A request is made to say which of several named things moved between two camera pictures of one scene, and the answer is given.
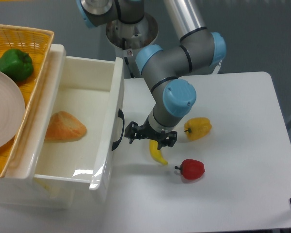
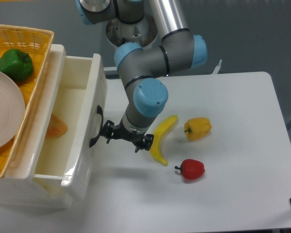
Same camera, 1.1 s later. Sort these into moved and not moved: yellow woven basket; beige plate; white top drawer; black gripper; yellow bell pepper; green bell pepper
Moved: white top drawer; black gripper
Not moved: yellow woven basket; yellow bell pepper; beige plate; green bell pepper
